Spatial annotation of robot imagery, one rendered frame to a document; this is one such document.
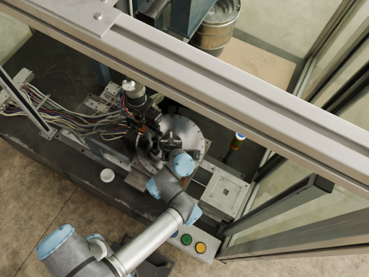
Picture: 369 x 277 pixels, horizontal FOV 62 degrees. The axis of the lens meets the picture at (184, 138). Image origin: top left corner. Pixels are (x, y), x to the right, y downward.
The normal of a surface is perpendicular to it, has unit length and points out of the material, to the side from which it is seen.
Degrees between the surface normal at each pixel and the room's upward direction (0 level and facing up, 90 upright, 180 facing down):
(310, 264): 0
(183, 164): 32
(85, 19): 0
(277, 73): 0
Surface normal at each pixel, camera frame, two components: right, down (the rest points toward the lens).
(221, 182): 0.07, -0.39
